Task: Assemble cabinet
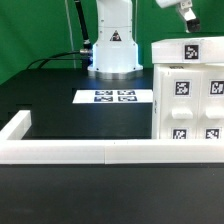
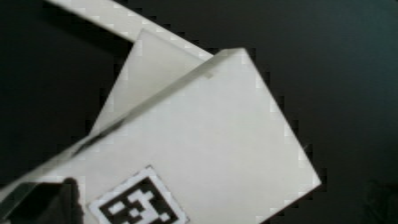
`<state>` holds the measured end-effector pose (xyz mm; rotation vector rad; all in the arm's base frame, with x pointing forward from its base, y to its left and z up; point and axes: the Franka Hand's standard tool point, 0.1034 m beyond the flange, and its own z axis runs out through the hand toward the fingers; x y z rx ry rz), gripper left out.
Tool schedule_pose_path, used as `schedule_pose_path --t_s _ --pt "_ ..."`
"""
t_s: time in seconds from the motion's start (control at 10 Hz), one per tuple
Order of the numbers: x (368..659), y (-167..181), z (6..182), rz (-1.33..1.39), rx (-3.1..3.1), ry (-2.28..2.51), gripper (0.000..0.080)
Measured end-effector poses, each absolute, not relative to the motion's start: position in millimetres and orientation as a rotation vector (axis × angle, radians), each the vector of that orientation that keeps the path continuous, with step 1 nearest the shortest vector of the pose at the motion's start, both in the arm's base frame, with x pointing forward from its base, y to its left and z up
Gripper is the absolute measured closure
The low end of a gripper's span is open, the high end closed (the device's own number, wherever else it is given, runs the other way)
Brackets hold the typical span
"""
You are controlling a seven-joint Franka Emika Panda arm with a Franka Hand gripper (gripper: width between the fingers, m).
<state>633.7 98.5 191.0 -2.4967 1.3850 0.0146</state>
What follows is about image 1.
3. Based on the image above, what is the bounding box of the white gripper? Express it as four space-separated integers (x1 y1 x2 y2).
177 0 200 33

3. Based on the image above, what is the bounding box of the white cabinet top block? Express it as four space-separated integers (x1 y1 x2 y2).
152 36 224 64

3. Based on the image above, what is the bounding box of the white cabinet door panel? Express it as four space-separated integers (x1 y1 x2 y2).
197 66 224 140
159 69 200 139

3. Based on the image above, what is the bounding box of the white cabinet body box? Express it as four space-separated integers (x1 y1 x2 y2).
152 64 214 139

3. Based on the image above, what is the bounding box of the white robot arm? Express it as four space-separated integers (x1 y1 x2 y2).
88 0 143 80

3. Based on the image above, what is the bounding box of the white base tag plate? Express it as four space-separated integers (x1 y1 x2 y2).
72 89 153 104

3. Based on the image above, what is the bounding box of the black ribbed cable hose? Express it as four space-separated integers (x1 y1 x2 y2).
73 0 93 51

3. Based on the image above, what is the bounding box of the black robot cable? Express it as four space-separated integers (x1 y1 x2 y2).
26 51 92 70

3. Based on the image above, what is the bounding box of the white U-shaped fence frame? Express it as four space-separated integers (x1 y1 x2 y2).
0 110 224 164

